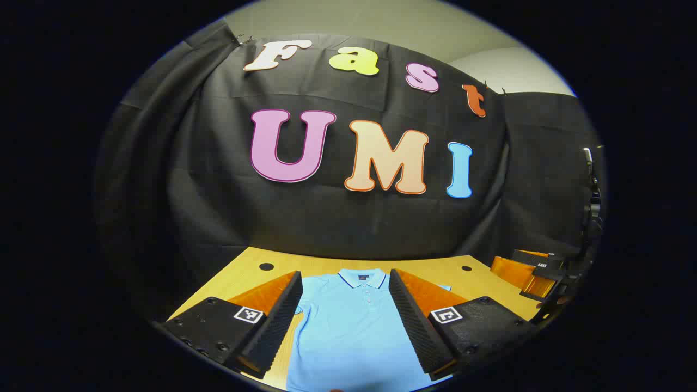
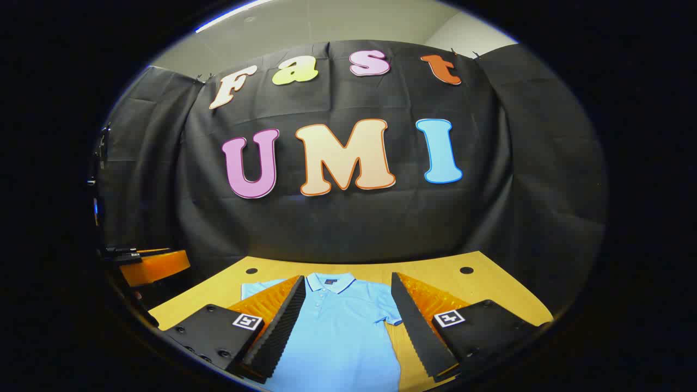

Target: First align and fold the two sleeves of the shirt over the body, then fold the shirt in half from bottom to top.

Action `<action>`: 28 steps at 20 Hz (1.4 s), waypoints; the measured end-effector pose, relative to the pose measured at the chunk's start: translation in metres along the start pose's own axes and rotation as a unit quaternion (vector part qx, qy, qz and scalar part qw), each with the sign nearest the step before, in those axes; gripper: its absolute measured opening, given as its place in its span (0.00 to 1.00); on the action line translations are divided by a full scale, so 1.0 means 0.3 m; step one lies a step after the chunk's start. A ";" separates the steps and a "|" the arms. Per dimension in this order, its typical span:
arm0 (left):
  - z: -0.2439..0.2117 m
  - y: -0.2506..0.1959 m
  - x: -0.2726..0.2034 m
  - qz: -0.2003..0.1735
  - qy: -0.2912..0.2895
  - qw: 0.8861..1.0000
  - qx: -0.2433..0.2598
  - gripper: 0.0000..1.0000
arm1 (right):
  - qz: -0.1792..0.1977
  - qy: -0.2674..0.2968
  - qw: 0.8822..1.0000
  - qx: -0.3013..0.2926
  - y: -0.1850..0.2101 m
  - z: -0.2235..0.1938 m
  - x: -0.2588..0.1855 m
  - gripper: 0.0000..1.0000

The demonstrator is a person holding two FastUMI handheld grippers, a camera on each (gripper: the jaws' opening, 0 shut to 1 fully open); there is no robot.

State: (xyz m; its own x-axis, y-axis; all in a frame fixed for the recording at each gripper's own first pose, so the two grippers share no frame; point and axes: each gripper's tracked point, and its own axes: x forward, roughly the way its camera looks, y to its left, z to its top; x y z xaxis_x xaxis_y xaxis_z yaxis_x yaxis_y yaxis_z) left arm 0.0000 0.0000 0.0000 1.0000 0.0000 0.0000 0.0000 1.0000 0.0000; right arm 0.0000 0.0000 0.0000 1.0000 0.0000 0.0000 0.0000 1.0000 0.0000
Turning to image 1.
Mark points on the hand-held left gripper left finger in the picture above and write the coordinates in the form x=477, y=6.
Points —
x=276, y=326

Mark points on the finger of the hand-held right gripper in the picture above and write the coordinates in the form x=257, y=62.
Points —
x=540, y=286
x=512, y=271

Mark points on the black backdrop cloth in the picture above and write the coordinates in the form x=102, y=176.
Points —
x=354, y=228

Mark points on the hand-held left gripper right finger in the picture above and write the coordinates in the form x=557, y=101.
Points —
x=416, y=326

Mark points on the light blue polo T-shirt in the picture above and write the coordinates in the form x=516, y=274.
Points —
x=354, y=337

